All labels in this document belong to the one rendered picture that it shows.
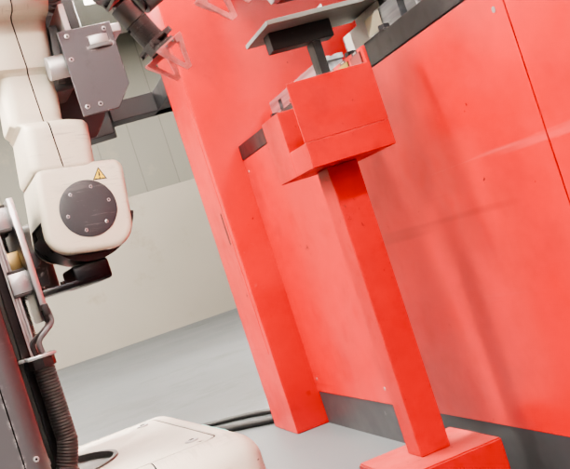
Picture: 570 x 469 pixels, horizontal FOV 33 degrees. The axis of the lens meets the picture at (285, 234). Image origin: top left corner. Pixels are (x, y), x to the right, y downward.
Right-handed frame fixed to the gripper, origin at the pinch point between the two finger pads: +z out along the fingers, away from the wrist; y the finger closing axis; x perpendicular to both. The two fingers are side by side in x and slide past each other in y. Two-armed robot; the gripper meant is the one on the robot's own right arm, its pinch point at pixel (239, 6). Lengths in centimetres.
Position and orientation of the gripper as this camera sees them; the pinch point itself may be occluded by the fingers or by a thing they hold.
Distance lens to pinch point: 183.3
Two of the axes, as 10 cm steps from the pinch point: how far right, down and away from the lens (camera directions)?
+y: -3.5, 1.2, 9.3
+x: -6.5, 6.9, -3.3
